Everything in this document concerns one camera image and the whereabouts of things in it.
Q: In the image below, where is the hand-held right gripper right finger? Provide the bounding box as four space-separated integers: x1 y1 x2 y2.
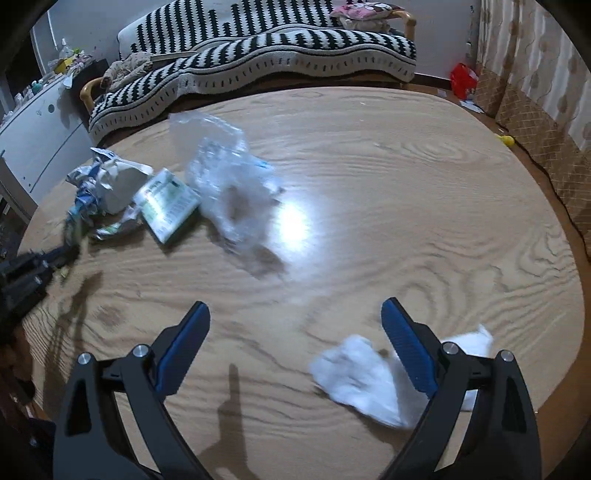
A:
380 298 543 480

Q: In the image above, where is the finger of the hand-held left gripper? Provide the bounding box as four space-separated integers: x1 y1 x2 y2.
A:
44 244 81 273

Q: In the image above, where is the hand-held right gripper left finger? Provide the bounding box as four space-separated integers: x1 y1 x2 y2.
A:
52 301 212 480

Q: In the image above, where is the white tissue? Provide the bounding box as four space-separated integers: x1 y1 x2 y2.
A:
308 324 496 429

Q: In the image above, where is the silver green wrapper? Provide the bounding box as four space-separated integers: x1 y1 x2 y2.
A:
88 208 148 241

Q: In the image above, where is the white crumpled paper bag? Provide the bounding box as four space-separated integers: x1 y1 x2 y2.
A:
90 147 155 215

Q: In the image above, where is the white green printed packet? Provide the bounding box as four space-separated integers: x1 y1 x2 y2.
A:
134 167 202 245

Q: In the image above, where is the white dresser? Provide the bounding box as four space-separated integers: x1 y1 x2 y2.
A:
0 74 90 217

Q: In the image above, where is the clear plastic bag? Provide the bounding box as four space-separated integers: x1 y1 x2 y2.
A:
168 111 284 259

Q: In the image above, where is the black cabinet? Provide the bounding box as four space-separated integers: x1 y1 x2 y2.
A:
69 59 112 93

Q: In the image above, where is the clutter of small items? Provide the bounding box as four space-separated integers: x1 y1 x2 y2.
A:
0 39 95 121

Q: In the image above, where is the beige crumpled cloth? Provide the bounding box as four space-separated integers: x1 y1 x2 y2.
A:
102 52 155 90

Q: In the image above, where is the red bag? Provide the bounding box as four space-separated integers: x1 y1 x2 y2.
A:
449 62 481 101

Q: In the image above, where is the pink cushion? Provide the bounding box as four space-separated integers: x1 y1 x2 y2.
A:
329 2 407 33

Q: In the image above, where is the wooden frame sofa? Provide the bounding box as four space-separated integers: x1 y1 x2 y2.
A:
79 0 419 146

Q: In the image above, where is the black floor cable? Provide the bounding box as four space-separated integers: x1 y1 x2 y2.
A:
512 138 591 259

